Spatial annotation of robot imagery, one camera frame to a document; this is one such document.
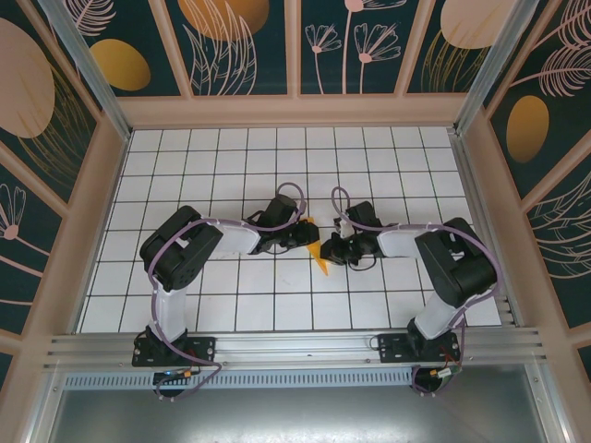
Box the grey metal sheet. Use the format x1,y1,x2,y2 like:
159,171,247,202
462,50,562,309
45,386,572,443

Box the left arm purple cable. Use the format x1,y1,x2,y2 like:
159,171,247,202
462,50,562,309
148,182,307,402

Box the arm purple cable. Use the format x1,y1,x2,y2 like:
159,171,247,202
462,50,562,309
331,186,502,399
148,182,307,402

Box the aluminium side rail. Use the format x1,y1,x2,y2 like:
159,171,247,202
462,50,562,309
450,131,516,327

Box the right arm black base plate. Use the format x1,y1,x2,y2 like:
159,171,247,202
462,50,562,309
377,332,463,364

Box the aluminium front rail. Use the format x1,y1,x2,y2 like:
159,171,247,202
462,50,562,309
43,326,549,370

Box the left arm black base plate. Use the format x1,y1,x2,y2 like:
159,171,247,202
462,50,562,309
132,334,217,368

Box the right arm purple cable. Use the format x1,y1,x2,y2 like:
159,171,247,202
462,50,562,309
331,186,502,399

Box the wall panel with flower drawings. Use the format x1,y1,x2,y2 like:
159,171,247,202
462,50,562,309
299,0,433,97

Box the wall panel with leaf drawing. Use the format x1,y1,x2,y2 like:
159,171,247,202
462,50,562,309
165,0,293,98

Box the wall panel with beige circle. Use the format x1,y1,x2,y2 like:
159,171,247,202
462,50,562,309
405,0,505,96

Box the aluminium frame post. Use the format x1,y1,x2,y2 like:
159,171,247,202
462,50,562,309
454,0,550,135
39,0,133,140

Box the wall panel pink leaf outlines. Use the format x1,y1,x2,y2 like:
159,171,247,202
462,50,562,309
525,156,591,331

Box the wall panel orange oval fern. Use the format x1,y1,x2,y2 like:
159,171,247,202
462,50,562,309
487,0,591,200

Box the wall panel single pink flower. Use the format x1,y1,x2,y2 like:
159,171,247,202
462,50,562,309
0,145,66,336

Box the wall panel large beige oval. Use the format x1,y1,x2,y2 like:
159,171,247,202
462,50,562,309
0,0,102,207

